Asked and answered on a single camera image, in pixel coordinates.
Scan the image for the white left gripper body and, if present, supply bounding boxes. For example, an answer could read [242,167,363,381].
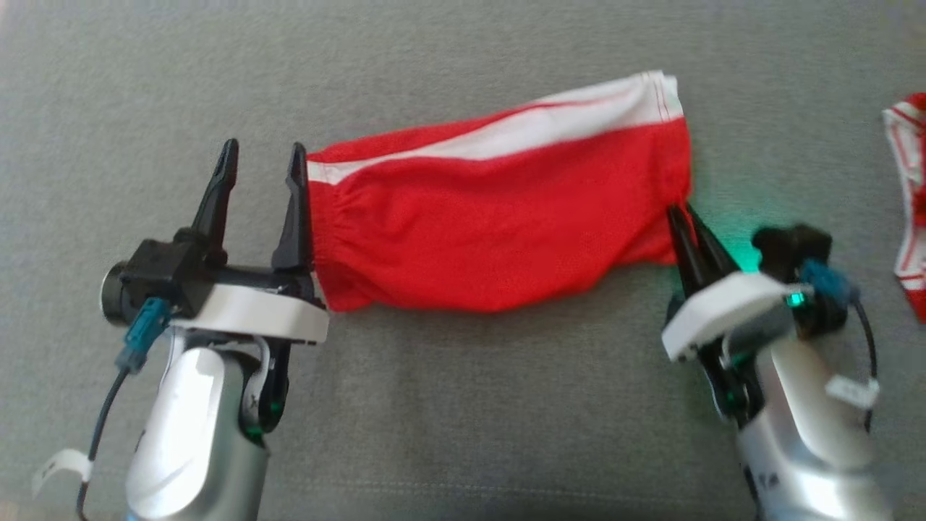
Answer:
[172,265,331,345]

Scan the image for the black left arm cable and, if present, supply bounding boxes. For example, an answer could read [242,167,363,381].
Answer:
[75,297,172,521]

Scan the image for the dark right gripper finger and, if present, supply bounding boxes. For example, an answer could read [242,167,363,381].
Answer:
[683,204,743,286]
[666,206,714,300]

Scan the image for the red Bulls basketball jersey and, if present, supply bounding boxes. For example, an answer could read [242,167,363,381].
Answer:
[881,93,926,323]

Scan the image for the red shorts with white stripe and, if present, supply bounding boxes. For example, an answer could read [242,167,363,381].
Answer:
[305,70,694,313]

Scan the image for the grey sofa ottoman cushion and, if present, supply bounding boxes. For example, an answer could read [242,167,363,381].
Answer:
[0,0,926,521]

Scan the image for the white left cable label tag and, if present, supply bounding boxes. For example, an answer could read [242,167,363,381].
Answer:
[33,449,95,496]

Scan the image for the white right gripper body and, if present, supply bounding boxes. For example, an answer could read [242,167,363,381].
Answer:
[661,272,797,363]

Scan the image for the white right cable label tag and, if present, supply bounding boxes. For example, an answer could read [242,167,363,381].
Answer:
[825,375,881,410]

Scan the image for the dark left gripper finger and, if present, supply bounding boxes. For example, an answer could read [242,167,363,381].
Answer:
[176,139,240,267]
[271,143,315,274]

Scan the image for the white cable label tag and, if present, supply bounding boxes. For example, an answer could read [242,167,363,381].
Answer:
[33,449,95,496]
[825,375,881,410]

